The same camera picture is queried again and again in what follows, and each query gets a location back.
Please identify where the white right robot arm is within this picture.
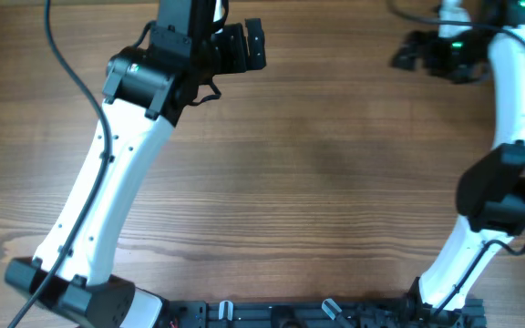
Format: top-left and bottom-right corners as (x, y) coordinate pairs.
(391, 0), (525, 315)

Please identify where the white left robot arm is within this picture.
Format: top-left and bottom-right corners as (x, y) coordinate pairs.
(5, 0), (266, 327)

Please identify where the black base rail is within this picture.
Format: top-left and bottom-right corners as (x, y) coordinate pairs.
(160, 297), (488, 328)

